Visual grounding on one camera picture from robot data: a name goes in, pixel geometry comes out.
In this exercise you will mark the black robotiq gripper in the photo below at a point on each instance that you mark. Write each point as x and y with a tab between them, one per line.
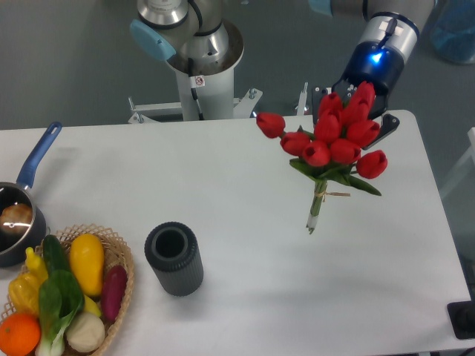
369	63

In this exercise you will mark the red tulip bouquet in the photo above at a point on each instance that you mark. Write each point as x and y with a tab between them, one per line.
333	151

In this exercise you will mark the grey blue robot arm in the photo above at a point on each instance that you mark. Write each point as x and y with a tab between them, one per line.
203	48

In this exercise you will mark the blue transparent container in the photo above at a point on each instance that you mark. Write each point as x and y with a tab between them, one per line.
452	34

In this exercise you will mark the dark grey ribbed vase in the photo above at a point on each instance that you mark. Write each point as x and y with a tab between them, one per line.
172	251

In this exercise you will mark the black device at edge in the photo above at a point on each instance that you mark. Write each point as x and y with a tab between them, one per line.
462	319

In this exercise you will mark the woven wicker basket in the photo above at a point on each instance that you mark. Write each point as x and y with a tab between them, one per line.
116	252

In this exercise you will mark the purple eggplant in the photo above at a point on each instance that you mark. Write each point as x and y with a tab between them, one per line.
113	291

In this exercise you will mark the yellow squash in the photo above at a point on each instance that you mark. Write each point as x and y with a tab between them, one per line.
87	259

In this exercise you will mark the yellow banana tip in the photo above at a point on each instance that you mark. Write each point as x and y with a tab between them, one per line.
90	306

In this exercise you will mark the dark green cucumber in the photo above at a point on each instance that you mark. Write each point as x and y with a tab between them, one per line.
54	255

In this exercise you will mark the green bok choy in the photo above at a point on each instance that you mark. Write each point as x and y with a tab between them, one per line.
60	299

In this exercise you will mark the beige garlic bulb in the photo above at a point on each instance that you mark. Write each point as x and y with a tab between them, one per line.
86	333

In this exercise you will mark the brown bread bun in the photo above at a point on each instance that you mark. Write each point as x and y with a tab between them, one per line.
16	219

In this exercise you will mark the small yellow gourd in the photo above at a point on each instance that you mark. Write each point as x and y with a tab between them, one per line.
36	265

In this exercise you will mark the yellow bell pepper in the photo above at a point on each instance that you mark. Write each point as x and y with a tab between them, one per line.
24	294

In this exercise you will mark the orange fruit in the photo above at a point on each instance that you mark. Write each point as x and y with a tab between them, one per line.
20	334

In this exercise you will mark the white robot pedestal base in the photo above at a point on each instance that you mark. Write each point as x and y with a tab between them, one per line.
201	98

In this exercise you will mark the blue handled saucepan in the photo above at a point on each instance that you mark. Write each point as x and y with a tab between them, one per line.
13	246

